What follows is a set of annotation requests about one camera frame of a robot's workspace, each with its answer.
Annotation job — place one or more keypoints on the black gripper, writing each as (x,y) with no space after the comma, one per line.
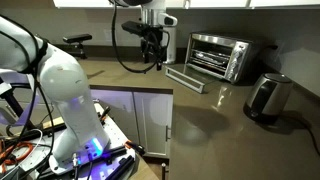
(155,40)

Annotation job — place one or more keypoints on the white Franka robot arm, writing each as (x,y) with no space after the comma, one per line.
(70,86)

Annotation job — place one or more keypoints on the foil covered oven tray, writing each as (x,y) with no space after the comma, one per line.
(210,56)

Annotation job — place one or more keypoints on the white upper cabinet door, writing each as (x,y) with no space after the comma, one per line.
(216,2)
(83,2)
(176,2)
(283,2)

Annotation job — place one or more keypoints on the white cabinet door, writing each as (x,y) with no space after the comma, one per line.
(176,2)
(283,2)
(113,110)
(83,2)
(216,2)
(151,120)

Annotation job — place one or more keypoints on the white lower cabinet door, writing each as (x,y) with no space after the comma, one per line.
(151,120)
(113,110)

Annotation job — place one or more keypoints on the silver oven knob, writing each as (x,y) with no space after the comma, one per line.
(240,50)
(235,72)
(238,61)

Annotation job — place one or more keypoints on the stainless steel toaster oven body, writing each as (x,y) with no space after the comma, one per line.
(246,43)

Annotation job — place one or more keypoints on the metal paper towel holder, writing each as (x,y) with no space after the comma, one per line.
(169,62)

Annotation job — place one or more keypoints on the orange and black tool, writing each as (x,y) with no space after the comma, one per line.
(135,147)

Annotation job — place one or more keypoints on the wooden plank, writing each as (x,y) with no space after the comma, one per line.
(55,122)

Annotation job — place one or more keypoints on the stainless steel electric kettle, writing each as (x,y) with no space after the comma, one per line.
(266,96)

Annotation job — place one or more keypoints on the silver base connector plug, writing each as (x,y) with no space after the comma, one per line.
(76,160)

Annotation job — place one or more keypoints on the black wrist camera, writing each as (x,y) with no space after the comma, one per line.
(133,26)

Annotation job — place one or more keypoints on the white wall outlet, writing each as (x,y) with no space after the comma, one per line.
(109,35)

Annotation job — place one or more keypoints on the black stereo camera on stand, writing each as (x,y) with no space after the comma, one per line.
(77,38)

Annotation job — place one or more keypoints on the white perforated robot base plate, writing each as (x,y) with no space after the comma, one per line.
(116,133)

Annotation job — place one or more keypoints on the black aluminium rail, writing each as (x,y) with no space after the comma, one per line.
(110,154)
(120,168)

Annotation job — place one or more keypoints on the white equipment frame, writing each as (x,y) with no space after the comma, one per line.
(8,83)

